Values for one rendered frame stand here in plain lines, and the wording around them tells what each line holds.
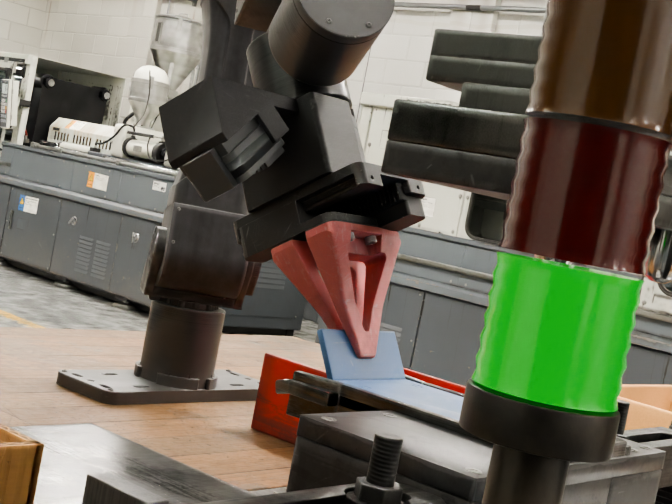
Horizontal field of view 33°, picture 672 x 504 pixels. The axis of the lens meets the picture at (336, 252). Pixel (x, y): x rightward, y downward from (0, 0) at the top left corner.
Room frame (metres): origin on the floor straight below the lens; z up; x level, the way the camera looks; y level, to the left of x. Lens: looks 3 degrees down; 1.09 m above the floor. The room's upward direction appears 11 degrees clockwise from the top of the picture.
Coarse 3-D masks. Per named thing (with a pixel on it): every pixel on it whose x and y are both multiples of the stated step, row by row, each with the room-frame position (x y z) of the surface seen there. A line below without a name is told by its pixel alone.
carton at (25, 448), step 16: (0, 432) 0.47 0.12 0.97; (16, 432) 0.46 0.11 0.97; (0, 448) 0.44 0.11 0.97; (16, 448) 0.45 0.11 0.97; (32, 448) 0.45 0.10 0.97; (0, 464) 0.44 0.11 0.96; (16, 464) 0.45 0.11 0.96; (32, 464) 0.45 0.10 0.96; (0, 480) 0.44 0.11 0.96; (16, 480) 0.45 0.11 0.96; (32, 480) 0.45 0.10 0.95; (0, 496) 0.44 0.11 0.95; (16, 496) 0.45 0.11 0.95; (32, 496) 0.46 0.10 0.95
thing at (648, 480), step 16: (304, 448) 0.53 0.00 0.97; (320, 448) 0.53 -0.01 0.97; (304, 464) 0.53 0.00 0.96; (320, 464) 0.53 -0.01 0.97; (336, 464) 0.52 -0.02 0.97; (352, 464) 0.52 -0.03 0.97; (368, 464) 0.51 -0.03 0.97; (288, 480) 0.54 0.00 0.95; (304, 480) 0.53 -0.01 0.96; (320, 480) 0.53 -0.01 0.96; (336, 480) 0.52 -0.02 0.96; (352, 480) 0.51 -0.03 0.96; (400, 480) 0.50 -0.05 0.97; (608, 480) 0.58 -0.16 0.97; (624, 480) 0.59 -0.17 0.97; (640, 480) 0.61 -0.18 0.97; (656, 480) 0.63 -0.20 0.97; (448, 496) 0.48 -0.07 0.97; (576, 496) 0.55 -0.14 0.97; (592, 496) 0.57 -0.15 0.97; (608, 496) 0.58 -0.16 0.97; (624, 496) 0.60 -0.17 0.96; (640, 496) 0.61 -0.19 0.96
